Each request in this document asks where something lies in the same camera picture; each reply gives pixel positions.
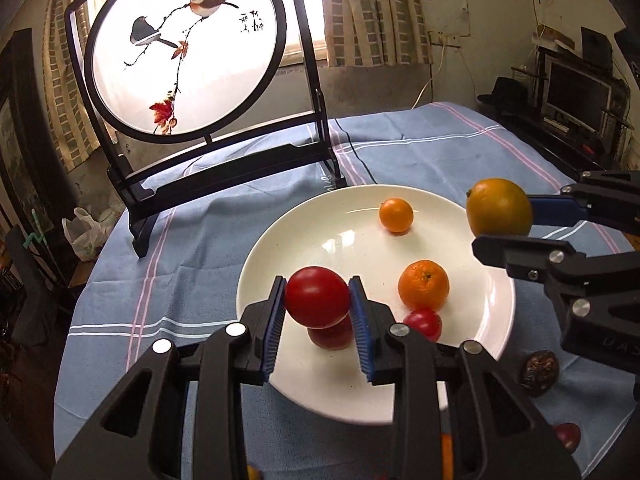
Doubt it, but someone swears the small smooth orange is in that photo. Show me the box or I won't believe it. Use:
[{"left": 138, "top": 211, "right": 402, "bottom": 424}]
[{"left": 378, "top": 198, "right": 415, "bottom": 234}]

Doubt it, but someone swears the yellow orange fruit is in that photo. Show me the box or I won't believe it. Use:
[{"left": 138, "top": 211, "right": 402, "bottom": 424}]
[{"left": 466, "top": 178, "right": 534, "bottom": 237}]

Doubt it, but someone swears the red cherry tomato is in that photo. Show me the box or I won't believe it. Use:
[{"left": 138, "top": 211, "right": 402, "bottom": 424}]
[{"left": 402, "top": 309, "right": 443, "bottom": 343}]

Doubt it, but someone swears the bird painting table screen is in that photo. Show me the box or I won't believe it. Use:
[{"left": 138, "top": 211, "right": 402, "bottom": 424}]
[{"left": 64, "top": 0, "right": 348, "bottom": 259}]

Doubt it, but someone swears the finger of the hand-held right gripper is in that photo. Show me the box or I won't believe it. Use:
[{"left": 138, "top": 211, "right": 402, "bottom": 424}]
[
  {"left": 527, "top": 170, "right": 640, "bottom": 235},
  {"left": 471, "top": 234, "right": 608, "bottom": 313}
]

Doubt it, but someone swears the white power cable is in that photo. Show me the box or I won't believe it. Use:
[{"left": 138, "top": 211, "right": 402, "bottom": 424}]
[{"left": 410, "top": 42, "right": 446, "bottom": 111}]

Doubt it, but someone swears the computer monitor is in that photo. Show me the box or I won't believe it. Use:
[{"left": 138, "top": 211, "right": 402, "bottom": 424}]
[{"left": 542, "top": 55, "right": 615, "bottom": 133}]

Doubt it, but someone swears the blue striped tablecloth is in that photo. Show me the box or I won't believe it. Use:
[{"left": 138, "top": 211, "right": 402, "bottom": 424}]
[{"left": 52, "top": 101, "right": 633, "bottom": 480}]

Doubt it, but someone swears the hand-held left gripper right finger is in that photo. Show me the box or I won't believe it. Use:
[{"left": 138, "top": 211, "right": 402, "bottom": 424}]
[{"left": 348, "top": 275, "right": 583, "bottom": 480}]

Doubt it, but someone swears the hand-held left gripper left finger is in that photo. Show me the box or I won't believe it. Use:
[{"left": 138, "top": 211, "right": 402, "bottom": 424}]
[{"left": 52, "top": 275, "right": 288, "bottom": 480}]

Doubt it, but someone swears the white plastic bag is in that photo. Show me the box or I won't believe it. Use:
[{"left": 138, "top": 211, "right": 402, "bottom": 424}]
[{"left": 62, "top": 207, "right": 117, "bottom": 262}]

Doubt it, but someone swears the black speaker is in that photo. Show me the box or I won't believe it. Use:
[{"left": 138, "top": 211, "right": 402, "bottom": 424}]
[{"left": 581, "top": 26, "right": 613, "bottom": 71}]

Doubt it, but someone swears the checked curtain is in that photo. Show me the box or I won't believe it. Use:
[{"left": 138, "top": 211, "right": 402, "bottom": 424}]
[
  {"left": 42, "top": 0, "right": 118, "bottom": 171},
  {"left": 317, "top": 0, "right": 433, "bottom": 68}
]

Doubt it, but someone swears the black cabinet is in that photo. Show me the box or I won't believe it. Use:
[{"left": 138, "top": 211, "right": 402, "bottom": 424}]
[{"left": 477, "top": 95, "right": 603, "bottom": 177}]

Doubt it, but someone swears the dark framed painting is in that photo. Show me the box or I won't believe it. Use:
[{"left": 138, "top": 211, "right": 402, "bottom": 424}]
[{"left": 0, "top": 27, "right": 56, "bottom": 233}]

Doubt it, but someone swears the white round plate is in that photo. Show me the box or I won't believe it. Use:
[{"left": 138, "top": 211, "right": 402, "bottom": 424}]
[{"left": 236, "top": 185, "right": 516, "bottom": 426}]

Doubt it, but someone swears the dark wrinkled passion fruit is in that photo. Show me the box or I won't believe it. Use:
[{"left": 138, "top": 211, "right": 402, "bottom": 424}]
[{"left": 520, "top": 350, "right": 560, "bottom": 399}]

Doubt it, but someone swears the black hat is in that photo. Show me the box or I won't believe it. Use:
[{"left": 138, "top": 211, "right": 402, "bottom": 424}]
[{"left": 477, "top": 76, "right": 531, "bottom": 108}]

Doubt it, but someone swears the textured mandarin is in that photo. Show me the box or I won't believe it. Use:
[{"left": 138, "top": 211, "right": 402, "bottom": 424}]
[{"left": 398, "top": 260, "right": 450, "bottom": 312}]

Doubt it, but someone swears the dark chair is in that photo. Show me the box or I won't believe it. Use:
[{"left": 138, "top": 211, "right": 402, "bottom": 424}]
[{"left": 5, "top": 225, "right": 55, "bottom": 346}]

